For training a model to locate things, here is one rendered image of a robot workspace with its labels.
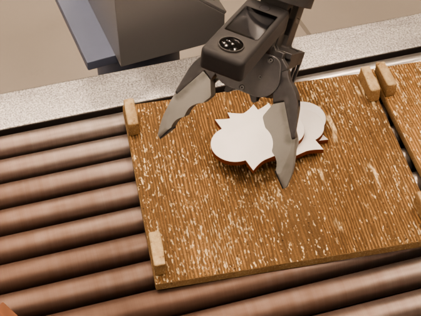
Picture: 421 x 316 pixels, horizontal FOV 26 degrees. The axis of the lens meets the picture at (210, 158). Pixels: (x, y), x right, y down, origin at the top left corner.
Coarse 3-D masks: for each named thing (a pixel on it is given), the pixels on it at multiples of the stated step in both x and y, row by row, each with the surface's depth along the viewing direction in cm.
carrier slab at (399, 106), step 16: (416, 64) 153; (400, 80) 151; (416, 80) 151; (384, 96) 148; (400, 96) 148; (416, 96) 148; (400, 112) 146; (416, 112) 146; (400, 128) 143; (416, 128) 143; (416, 144) 141; (416, 160) 139
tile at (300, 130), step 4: (268, 104) 143; (260, 108) 142; (264, 108) 142; (268, 108) 142; (260, 112) 142; (228, 116) 142; (232, 116) 141; (300, 120) 141; (300, 124) 140; (300, 128) 140; (300, 132) 139; (300, 136) 138; (300, 140) 138; (296, 156) 136
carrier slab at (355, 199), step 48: (240, 96) 148; (336, 96) 148; (144, 144) 141; (192, 144) 141; (336, 144) 141; (384, 144) 141; (144, 192) 135; (192, 192) 135; (240, 192) 135; (288, 192) 135; (336, 192) 135; (384, 192) 135; (192, 240) 129; (240, 240) 129; (288, 240) 129; (336, 240) 129; (384, 240) 129
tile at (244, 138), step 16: (256, 112) 140; (224, 128) 138; (240, 128) 138; (256, 128) 138; (224, 144) 136; (240, 144) 136; (256, 144) 136; (272, 144) 136; (224, 160) 134; (240, 160) 134; (256, 160) 134; (272, 160) 135
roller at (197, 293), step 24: (336, 264) 129; (360, 264) 130; (384, 264) 131; (168, 288) 126; (192, 288) 125; (216, 288) 126; (240, 288) 126; (264, 288) 127; (72, 312) 123; (96, 312) 123; (120, 312) 123; (144, 312) 124; (168, 312) 125
